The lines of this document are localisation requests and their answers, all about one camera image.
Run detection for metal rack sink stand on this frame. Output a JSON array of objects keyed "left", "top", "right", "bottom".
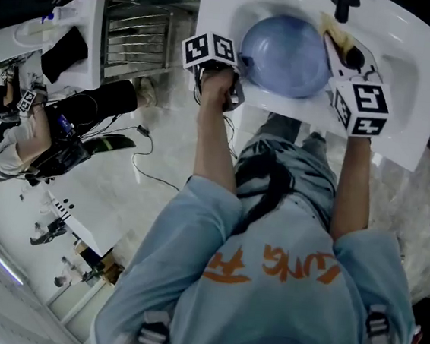
[{"left": 98, "top": 0, "right": 200, "bottom": 89}]

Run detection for person's light blue shirt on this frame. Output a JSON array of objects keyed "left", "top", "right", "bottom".
[{"left": 89, "top": 166, "right": 430, "bottom": 344}]

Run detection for black cloth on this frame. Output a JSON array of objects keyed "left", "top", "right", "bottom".
[{"left": 37, "top": 22, "right": 92, "bottom": 88}]

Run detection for person's right forearm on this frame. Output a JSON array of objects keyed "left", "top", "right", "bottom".
[{"left": 328, "top": 132, "right": 379, "bottom": 245}]

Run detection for black floor cable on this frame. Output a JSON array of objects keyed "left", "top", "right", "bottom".
[{"left": 128, "top": 131, "right": 187, "bottom": 194}]

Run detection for person's blue jeans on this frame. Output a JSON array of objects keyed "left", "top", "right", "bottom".
[{"left": 228, "top": 109, "right": 346, "bottom": 234}]

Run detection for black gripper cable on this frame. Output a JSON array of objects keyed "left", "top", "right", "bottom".
[{"left": 185, "top": 65, "right": 249, "bottom": 160}]

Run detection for grey harness strap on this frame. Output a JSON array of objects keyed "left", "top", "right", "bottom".
[
  {"left": 135, "top": 308, "right": 178, "bottom": 344},
  {"left": 363, "top": 302, "right": 397, "bottom": 344}
]

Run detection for white ceramic sink basin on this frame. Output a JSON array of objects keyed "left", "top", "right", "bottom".
[{"left": 182, "top": 0, "right": 430, "bottom": 175}]

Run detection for yellow liquid soap bottle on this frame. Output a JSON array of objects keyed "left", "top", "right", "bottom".
[{"left": 21, "top": 19, "right": 63, "bottom": 43}]

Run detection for yellow sponge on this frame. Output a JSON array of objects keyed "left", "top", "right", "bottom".
[{"left": 315, "top": 11, "right": 359, "bottom": 55}]

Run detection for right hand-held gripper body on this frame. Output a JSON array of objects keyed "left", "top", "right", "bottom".
[{"left": 324, "top": 61, "right": 397, "bottom": 140}]

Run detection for big blue plate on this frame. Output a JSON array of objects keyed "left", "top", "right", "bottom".
[{"left": 235, "top": 10, "right": 339, "bottom": 103}]

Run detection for white box with black marks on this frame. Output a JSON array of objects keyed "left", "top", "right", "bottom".
[{"left": 40, "top": 190, "right": 120, "bottom": 259}]

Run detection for black faucet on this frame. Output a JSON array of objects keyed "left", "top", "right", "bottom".
[{"left": 327, "top": 0, "right": 362, "bottom": 25}]

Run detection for person's left forearm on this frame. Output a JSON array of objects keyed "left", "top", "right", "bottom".
[{"left": 188, "top": 89, "right": 247, "bottom": 195}]

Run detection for white sink with flat counter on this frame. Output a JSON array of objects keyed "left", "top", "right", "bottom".
[{"left": 0, "top": 0, "right": 108, "bottom": 92}]

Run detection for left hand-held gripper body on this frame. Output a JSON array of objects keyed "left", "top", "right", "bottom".
[{"left": 175, "top": 29, "right": 253, "bottom": 114}]

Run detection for white faucet with blue cap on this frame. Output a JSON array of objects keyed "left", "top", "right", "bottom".
[{"left": 14, "top": 0, "right": 79, "bottom": 52}]

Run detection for person's left hand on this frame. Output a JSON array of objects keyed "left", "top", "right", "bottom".
[{"left": 199, "top": 66, "right": 236, "bottom": 102}]

